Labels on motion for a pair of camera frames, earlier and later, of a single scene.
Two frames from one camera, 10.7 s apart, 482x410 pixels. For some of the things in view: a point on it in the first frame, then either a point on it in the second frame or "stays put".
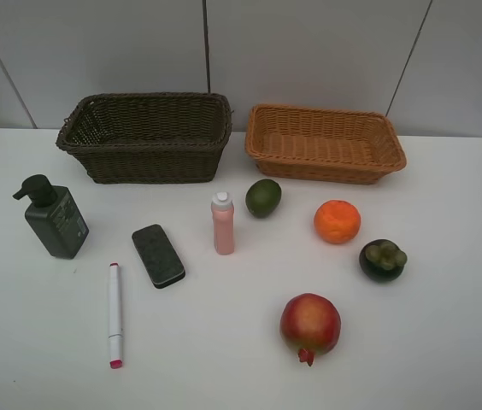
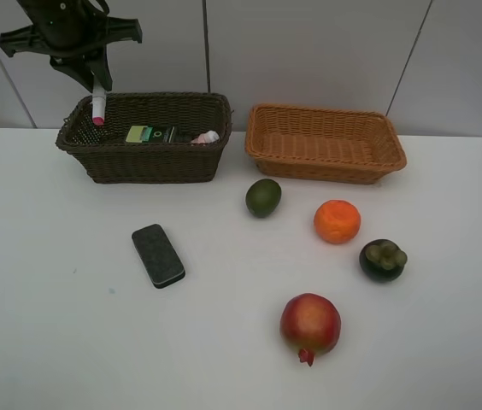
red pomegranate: [311, 325] stays put
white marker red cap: [115, 361] → [99, 96]
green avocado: [263, 197] stays put
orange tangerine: [337, 221] stays put
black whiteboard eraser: [158, 256] stays put
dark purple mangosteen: [382, 260] stays put
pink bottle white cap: [223, 221] → [208, 137]
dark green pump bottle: [54, 215] → [160, 134]
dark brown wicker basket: [148, 137] stays put
